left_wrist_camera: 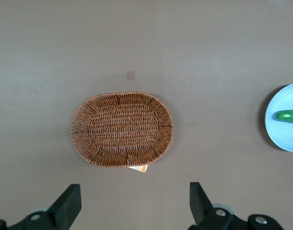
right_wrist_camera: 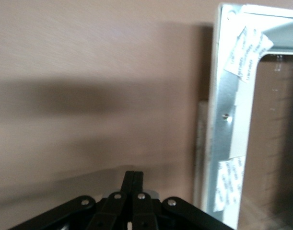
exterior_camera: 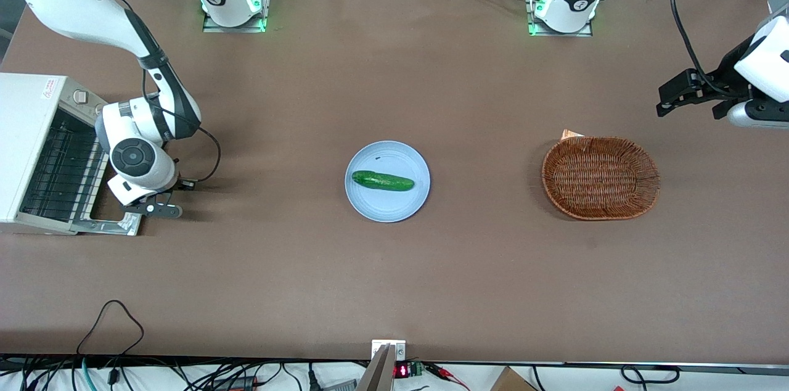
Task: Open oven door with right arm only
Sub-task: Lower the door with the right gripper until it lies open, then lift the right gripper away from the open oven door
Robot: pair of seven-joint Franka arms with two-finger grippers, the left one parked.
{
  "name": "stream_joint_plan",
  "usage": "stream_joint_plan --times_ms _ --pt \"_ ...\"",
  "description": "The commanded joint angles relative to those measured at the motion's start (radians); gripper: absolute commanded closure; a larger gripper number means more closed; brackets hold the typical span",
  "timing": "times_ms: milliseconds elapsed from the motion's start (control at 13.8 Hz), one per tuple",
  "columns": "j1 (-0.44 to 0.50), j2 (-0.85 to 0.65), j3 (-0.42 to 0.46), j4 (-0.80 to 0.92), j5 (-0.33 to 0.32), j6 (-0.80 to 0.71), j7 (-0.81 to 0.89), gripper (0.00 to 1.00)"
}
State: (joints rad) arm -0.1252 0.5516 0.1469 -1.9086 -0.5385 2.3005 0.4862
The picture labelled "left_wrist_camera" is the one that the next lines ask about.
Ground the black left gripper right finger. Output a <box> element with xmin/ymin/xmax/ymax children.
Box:
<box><xmin>188</xmin><ymin>182</ymin><xmax>284</xmax><ymax>230</ymax></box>

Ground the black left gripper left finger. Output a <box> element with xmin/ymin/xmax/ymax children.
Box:
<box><xmin>0</xmin><ymin>184</ymin><xmax>82</xmax><ymax>230</ymax></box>

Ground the light blue round plate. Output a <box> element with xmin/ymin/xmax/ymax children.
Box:
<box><xmin>264</xmin><ymin>82</ymin><xmax>293</xmax><ymax>152</ymax></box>

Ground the green cucumber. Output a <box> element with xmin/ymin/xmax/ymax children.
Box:
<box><xmin>276</xmin><ymin>110</ymin><xmax>293</xmax><ymax>124</ymax></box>

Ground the brown oval wicker basket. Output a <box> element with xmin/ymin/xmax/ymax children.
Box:
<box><xmin>70</xmin><ymin>91</ymin><xmax>175</xmax><ymax>169</ymax></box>

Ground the orange white basket tag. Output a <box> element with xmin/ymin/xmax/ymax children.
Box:
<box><xmin>127</xmin><ymin>164</ymin><xmax>149</xmax><ymax>174</ymax></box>

